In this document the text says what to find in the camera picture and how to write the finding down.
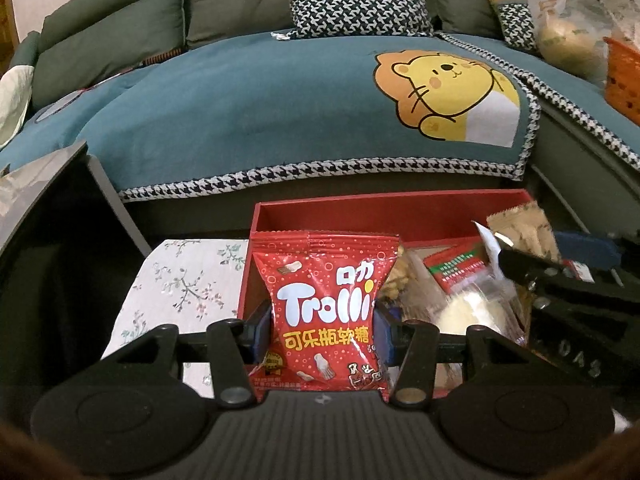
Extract gold foil snack packet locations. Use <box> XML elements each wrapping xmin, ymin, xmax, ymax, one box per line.
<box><xmin>487</xmin><ymin>200</ymin><xmax>562</xmax><ymax>263</ymax></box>

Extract round white cake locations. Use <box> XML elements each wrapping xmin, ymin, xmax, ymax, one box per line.
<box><xmin>435</xmin><ymin>276</ymin><xmax>526</xmax><ymax>346</ymax></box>

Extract red green snack sachet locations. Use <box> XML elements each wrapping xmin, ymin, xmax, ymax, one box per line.
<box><xmin>423</xmin><ymin>242</ymin><xmax>488</xmax><ymax>295</ymax></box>

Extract clear bag of yellow crackers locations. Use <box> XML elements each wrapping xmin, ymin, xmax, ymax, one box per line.
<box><xmin>376</xmin><ymin>245</ymin><xmax>448</xmax><ymax>330</ymax></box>

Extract red Trolli gummy bag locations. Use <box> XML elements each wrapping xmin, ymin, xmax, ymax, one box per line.
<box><xmin>250</xmin><ymin>231</ymin><xmax>400</xmax><ymax>396</ymax></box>

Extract white gluten strip snack bag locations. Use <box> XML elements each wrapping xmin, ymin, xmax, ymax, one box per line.
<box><xmin>475</xmin><ymin>222</ymin><xmax>504</xmax><ymax>281</ymax></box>

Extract floral tablecloth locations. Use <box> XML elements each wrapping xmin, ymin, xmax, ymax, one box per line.
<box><xmin>100</xmin><ymin>237</ymin><xmax>251</xmax><ymax>401</ymax></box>

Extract red cardboard box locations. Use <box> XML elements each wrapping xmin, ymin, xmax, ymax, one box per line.
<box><xmin>240</xmin><ymin>190</ymin><xmax>530</xmax><ymax>320</ymax></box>

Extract orange plastic basket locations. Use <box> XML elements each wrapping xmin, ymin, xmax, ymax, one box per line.
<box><xmin>604</xmin><ymin>37</ymin><xmax>640</xmax><ymax>126</ymax></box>

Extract dark side table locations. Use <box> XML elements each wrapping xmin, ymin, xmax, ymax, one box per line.
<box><xmin>1</xmin><ymin>142</ymin><xmax>151</xmax><ymax>425</ymax></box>

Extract clear plastic bag with food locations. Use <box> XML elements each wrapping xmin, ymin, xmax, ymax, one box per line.
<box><xmin>527</xmin><ymin>0</ymin><xmax>639</xmax><ymax>87</ymax></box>

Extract teal sofa cover with lion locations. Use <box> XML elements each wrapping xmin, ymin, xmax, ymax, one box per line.
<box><xmin>1</xmin><ymin>32</ymin><xmax>639</xmax><ymax>202</ymax></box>

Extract dark green sofa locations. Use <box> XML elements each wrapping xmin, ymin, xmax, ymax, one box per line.
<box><xmin>1</xmin><ymin>0</ymin><xmax>639</xmax><ymax>238</ymax></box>

